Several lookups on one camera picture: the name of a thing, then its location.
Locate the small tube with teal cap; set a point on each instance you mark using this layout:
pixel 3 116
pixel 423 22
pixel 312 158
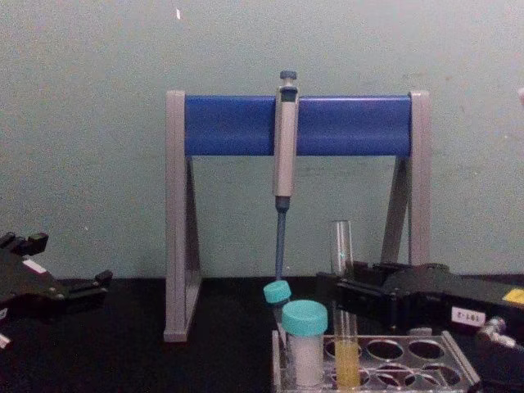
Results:
pixel 277 292

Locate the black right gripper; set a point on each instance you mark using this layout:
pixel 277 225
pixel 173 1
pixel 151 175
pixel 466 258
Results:
pixel 434 292

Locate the glass test tube yellow liquid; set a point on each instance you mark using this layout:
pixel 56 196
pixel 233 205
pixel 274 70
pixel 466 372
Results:
pixel 347 362

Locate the grey pipette with blue tip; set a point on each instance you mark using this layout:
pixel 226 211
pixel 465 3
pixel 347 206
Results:
pixel 285 155

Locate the grey stand with blue bar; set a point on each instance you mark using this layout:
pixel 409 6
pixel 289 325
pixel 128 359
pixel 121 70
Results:
pixel 229 125

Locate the large white tube teal cap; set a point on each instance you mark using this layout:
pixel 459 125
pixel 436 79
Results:
pixel 305 320

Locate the clear plastic tube rack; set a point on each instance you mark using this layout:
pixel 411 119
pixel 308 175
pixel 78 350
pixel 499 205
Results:
pixel 455 349

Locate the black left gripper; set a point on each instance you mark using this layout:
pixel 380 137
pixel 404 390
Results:
pixel 28 290

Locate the black table cloth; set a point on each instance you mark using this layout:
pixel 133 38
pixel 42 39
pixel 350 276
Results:
pixel 123 360

